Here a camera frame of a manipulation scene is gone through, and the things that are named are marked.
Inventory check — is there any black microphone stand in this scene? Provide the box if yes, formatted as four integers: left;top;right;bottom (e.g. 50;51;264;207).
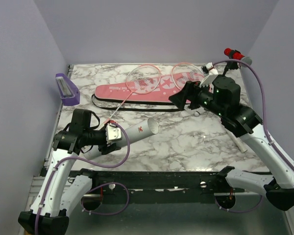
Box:
222;61;239;76

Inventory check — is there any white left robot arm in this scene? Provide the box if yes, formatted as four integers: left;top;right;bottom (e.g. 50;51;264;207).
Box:
18;109;130;235

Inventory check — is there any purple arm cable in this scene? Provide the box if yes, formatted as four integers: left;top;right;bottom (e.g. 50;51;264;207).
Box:
35;122;131;235
212;60;294;177

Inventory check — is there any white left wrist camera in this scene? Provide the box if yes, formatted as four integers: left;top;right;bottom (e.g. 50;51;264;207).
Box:
105;123;122;144

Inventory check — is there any red grey microphone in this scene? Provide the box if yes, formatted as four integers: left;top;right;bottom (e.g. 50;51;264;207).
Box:
224;48;252;65

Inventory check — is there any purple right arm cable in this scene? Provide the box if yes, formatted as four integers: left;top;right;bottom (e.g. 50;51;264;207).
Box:
212;60;294;177

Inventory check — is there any pink left badminton racket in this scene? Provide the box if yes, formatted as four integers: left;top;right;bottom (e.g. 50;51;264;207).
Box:
103;64;161;124

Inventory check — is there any pink badminton racket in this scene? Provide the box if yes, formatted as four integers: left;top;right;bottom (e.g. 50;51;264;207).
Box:
103;64;161;124
171;63;247;153

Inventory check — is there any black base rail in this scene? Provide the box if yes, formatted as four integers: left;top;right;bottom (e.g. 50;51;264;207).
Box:
68;168;245;205

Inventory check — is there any purple metronome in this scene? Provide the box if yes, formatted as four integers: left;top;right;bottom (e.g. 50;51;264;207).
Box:
55;73;80;106

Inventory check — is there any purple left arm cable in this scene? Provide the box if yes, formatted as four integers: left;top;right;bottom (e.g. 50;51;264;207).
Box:
35;122;131;235

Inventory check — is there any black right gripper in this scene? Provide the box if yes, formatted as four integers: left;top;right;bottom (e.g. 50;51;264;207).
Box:
169;79;226;117

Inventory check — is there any pink racket cover bag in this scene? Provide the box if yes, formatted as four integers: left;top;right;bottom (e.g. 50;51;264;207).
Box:
94;71;209;106

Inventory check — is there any grey shuttlecock tube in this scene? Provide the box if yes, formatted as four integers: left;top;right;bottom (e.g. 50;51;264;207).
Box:
84;118;159;160

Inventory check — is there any pink right badminton racket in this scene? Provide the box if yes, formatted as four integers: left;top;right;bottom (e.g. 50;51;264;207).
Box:
171;63;247;153

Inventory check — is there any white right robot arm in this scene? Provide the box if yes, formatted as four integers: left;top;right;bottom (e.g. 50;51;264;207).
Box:
169;75;294;211

